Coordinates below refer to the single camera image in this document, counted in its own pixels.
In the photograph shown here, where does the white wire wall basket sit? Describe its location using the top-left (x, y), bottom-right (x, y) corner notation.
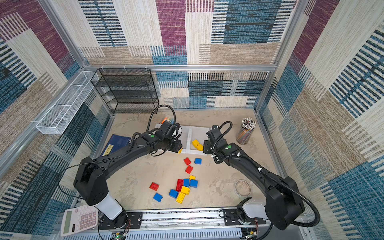
top-left (36, 71), bottom-right (95, 135)

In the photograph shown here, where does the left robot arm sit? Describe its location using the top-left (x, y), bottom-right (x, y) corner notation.
top-left (74, 122), bottom-right (183, 229)

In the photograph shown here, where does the black mesh shelf rack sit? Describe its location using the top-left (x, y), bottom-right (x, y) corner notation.
top-left (91, 68), bottom-right (159, 114)

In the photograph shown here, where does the long yellow lego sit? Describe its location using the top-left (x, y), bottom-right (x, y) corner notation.
top-left (176, 192), bottom-right (186, 204)

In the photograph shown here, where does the pencil cup with pencils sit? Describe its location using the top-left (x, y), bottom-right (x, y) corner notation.
top-left (236, 118), bottom-right (257, 145)

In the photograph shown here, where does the highlighter marker pack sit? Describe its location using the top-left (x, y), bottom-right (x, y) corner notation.
top-left (161, 118), bottom-right (174, 124)

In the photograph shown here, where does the blue book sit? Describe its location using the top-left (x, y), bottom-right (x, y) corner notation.
top-left (101, 135), bottom-right (131, 156)

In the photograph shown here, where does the white pink calculator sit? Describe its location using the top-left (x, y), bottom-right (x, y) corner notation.
top-left (60, 205), bottom-right (99, 237)

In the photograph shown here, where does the tall red lego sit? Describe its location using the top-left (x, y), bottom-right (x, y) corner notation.
top-left (176, 179), bottom-right (184, 193)

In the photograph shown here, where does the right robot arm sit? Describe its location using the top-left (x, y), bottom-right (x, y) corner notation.
top-left (204, 121), bottom-right (321, 230)

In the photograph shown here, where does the blue lego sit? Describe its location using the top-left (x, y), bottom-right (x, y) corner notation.
top-left (194, 158), bottom-right (202, 165)
top-left (169, 189), bottom-right (179, 199)
top-left (153, 193), bottom-right (163, 203)
top-left (189, 179), bottom-right (198, 188)
top-left (183, 179), bottom-right (190, 188)

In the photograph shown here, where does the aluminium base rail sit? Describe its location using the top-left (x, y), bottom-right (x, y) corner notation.
top-left (59, 206), bottom-right (310, 240)

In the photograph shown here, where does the white three-compartment bin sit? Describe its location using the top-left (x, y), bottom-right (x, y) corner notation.
top-left (173, 126), bottom-right (210, 156)

